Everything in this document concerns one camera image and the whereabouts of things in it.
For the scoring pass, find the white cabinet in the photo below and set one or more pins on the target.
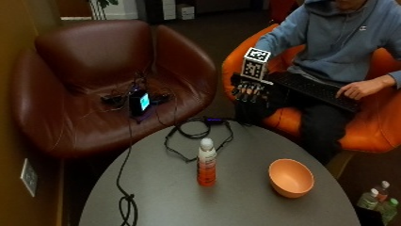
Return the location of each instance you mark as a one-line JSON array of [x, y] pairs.
[[169, 8]]

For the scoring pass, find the green bottle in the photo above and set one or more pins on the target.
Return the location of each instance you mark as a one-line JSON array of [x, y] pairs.
[[389, 210]]

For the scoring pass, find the orange armchair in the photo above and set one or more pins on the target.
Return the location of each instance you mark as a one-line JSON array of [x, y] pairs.
[[368, 119]]

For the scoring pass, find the brown leather armchair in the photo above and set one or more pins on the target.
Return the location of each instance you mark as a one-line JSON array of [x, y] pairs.
[[96, 84]]

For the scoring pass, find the clear bottle white cap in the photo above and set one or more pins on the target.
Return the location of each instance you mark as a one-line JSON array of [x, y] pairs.
[[368, 199]]

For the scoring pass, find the white marker cube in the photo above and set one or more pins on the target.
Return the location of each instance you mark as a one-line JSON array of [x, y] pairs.
[[254, 64]]

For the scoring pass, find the black device with lit screen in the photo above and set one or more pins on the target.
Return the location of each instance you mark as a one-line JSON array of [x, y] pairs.
[[140, 102]]

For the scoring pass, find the red drink bottle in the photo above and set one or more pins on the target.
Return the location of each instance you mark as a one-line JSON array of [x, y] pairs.
[[382, 190]]

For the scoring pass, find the orange bowl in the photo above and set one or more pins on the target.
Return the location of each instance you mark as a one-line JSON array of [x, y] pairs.
[[290, 177]]

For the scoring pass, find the black keyboard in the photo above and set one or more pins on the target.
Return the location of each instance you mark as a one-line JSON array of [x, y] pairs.
[[313, 88]]

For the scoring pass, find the orange drink bottle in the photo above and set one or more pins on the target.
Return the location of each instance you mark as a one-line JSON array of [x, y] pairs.
[[206, 163]]

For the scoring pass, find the the person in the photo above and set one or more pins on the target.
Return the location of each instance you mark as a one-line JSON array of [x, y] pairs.
[[333, 56]]

